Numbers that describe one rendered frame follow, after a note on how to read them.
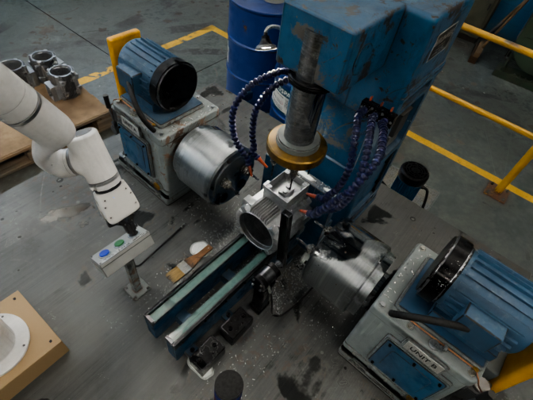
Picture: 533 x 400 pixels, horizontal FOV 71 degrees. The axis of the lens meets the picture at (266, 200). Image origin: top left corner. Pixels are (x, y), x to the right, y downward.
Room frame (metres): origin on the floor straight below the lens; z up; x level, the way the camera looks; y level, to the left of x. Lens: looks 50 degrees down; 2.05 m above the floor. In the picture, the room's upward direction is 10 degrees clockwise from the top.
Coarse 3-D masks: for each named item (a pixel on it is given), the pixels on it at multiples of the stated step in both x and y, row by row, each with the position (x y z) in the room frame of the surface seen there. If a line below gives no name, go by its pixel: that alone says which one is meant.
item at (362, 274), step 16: (320, 224) 0.78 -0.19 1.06; (336, 224) 0.71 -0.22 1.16; (352, 224) 0.73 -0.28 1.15; (336, 240) 0.65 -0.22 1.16; (352, 240) 0.65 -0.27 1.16; (368, 240) 0.67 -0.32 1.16; (320, 256) 0.61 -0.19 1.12; (336, 256) 0.61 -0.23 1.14; (352, 256) 0.61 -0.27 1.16; (368, 256) 0.61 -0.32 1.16; (384, 256) 0.62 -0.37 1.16; (304, 272) 0.59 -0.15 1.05; (320, 272) 0.58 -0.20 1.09; (336, 272) 0.57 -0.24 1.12; (352, 272) 0.56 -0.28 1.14; (368, 272) 0.56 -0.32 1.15; (384, 272) 0.57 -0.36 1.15; (320, 288) 0.55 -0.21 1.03; (336, 288) 0.54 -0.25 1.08; (352, 288) 0.53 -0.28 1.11; (368, 288) 0.53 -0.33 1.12; (336, 304) 0.52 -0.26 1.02; (352, 304) 0.51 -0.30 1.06
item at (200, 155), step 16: (208, 128) 1.04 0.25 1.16; (192, 144) 0.96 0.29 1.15; (208, 144) 0.96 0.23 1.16; (224, 144) 0.97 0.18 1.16; (176, 160) 0.94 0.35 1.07; (192, 160) 0.91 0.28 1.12; (208, 160) 0.90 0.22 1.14; (224, 160) 0.90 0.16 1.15; (240, 160) 0.96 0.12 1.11; (192, 176) 0.88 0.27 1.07; (208, 176) 0.86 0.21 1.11; (224, 176) 0.89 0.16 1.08; (240, 176) 0.97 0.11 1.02; (208, 192) 0.83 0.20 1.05; (224, 192) 0.90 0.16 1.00
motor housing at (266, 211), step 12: (264, 204) 0.79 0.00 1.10; (276, 204) 0.79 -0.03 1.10; (300, 204) 0.84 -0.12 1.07; (240, 216) 0.78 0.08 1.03; (252, 216) 0.82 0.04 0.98; (264, 216) 0.73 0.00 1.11; (276, 216) 0.76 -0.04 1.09; (300, 216) 0.79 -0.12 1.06; (252, 228) 0.79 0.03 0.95; (264, 228) 0.81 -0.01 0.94; (300, 228) 0.79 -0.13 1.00; (252, 240) 0.74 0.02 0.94; (264, 240) 0.75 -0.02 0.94; (276, 240) 0.69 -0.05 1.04
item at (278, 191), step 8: (280, 176) 0.89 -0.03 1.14; (288, 176) 0.91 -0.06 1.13; (272, 184) 0.86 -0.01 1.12; (280, 184) 0.87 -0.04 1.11; (288, 184) 0.86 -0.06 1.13; (296, 184) 0.89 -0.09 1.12; (264, 192) 0.83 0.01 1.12; (272, 192) 0.81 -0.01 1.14; (280, 192) 0.83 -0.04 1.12; (288, 192) 0.83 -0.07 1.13; (296, 192) 0.85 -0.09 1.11; (304, 192) 0.85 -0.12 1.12; (272, 200) 0.80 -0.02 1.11; (280, 200) 0.79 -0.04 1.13; (288, 200) 0.78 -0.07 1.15; (296, 200) 0.82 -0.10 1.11; (280, 208) 0.78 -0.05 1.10; (288, 208) 0.78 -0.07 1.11
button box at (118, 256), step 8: (144, 232) 0.62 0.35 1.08; (128, 240) 0.58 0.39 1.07; (136, 240) 0.58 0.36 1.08; (144, 240) 0.59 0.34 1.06; (152, 240) 0.61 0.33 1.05; (104, 248) 0.55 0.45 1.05; (112, 248) 0.55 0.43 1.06; (120, 248) 0.55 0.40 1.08; (128, 248) 0.55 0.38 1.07; (136, 248) 0.57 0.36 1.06; (144, 248) 0.58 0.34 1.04; (96, 256) 0.52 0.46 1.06; (104, 256) 0.51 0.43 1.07; (112, 256) 0.51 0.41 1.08; (120, 256) 0.53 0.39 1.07; (128, 256) 0.54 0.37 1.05; (96, 264) 0.49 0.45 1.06; (104, 264) 0.49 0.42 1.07; (112, 264) 0.50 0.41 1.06; (120, 264) 0.51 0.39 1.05; (104, 272) 0.47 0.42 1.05; (112, 272) 0.48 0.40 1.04
